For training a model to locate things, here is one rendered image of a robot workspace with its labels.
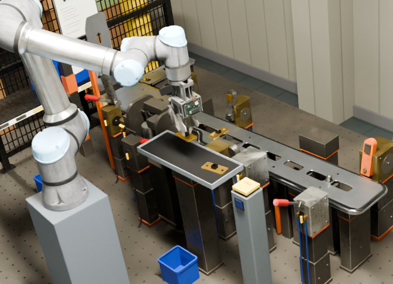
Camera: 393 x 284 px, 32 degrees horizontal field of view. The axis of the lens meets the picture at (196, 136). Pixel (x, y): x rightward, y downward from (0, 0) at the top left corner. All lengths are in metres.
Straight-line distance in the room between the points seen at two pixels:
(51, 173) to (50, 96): 0.24
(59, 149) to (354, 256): 1.03
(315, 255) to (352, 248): 0.16
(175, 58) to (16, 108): 1.23
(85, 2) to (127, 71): 1.48
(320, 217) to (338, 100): 2.38
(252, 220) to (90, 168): 1.24
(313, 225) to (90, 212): 0.70
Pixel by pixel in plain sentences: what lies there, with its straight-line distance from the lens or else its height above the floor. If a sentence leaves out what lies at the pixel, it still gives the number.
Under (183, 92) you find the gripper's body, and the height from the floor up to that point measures 1.42.
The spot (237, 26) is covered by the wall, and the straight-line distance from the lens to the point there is 5.27.
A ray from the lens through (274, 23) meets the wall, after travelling 4.93.
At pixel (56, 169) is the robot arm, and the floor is 1.25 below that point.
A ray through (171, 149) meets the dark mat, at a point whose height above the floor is 1.16.
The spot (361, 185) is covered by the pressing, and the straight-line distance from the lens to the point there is 2.32.
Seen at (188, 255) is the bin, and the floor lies 0.78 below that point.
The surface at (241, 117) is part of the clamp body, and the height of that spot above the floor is 0.99.
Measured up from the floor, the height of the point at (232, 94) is 1.09.
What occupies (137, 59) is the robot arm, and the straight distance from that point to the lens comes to 1.95.
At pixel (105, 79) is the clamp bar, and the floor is 1.18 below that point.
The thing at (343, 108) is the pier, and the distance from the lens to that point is 4.59.
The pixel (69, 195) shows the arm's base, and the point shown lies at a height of 1.15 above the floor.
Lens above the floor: 2.36
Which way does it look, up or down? 31 degrees down
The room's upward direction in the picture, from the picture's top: 9 degrees counter-clockwise
